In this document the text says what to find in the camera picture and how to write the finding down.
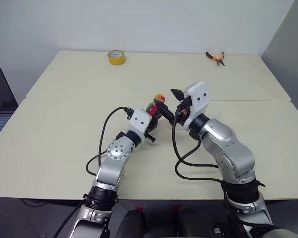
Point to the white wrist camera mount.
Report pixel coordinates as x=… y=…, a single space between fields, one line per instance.
x=140 y=121
x=197 y=106

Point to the orange black pliers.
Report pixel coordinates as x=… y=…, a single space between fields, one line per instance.
x=214 y=58

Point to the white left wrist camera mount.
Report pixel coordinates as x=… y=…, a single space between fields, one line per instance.
x=140 y=121

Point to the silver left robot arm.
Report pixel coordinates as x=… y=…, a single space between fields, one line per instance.
x=114 y=151

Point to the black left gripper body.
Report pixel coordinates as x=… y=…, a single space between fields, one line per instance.
x=147 y=135

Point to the clear plastic drink bottle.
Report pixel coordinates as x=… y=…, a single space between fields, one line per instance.
x=156 y=121

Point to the yellow tape roll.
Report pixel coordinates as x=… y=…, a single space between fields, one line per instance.
x=116 y=61

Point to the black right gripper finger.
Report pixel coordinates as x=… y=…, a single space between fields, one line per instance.
x=165 y=110
x=178 y=94

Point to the dark laptop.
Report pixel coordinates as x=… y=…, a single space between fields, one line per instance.
x=0 y=94

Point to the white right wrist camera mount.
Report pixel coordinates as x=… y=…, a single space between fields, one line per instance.
x=197 y=106

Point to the dark rounded shape red tab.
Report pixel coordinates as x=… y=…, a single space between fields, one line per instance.
x=132 y=225
x=193 y=225

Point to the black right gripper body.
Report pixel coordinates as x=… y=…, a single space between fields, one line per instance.
x=181 y=121

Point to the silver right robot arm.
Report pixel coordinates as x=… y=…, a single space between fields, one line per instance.
x=228 y=148

